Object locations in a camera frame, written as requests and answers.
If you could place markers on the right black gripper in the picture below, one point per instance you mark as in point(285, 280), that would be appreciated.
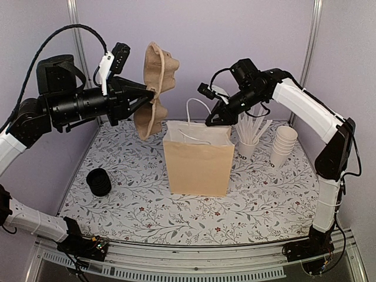
point(224, 119)

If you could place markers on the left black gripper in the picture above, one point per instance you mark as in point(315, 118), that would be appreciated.
point(116, 100)

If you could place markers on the brown cardboard cup carrier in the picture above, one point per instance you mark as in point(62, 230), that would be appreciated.
point(158, 74)

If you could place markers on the brown paper bag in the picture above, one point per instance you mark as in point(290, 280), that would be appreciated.
point(198, 158)

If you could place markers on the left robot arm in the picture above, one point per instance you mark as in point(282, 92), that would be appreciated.
point(21, 134)

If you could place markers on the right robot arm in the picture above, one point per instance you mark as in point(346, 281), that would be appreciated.
point(337, 132)

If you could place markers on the bundle of wrapped straws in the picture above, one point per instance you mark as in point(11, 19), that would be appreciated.
point(250, 126)

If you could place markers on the cup holding straws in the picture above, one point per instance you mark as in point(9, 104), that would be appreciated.
point(245, 151)

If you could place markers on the stack of white paper cups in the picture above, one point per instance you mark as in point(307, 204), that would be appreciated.
point(283, 144)

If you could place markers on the stack of black lids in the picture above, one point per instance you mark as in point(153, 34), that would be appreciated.
point(99, 182)

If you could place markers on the floral table mat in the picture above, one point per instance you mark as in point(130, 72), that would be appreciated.
point(262, 204)

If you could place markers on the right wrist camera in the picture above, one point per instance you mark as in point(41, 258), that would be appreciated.
point(213, 91)

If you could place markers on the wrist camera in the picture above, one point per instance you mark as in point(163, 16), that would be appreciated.
point(213, 91)
point(112, 63)

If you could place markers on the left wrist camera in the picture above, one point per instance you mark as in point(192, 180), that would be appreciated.
point(112, 63)

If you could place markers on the left aluminium frame post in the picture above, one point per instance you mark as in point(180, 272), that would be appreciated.
point(77, 38)

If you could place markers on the aluminium frame post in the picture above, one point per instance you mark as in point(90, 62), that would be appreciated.
point(77, 38)
point(312, 39)

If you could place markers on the right aluminium frame post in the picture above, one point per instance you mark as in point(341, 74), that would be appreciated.
point(312, 39)

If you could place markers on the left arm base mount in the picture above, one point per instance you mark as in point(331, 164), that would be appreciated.
point(94, 248)

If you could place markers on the front aluminium rail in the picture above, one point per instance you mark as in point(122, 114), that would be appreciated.
point(248, 262)

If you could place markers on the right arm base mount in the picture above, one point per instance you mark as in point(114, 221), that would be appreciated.
point(317, 244)

